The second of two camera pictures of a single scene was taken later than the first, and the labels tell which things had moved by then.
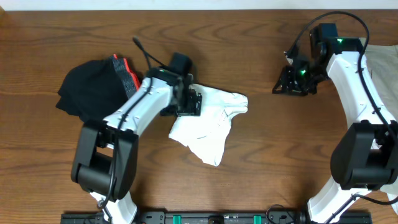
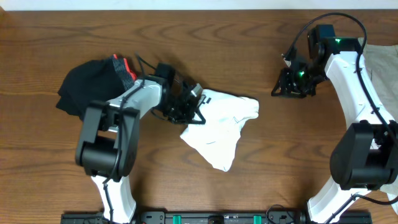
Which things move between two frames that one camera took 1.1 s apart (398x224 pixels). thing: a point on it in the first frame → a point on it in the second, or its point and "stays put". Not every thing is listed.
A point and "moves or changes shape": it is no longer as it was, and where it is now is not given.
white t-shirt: [206, 134] moves or changes shape
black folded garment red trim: [93, 89] stays put
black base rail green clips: [211, 216] stays put
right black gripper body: [303, 80] stays put
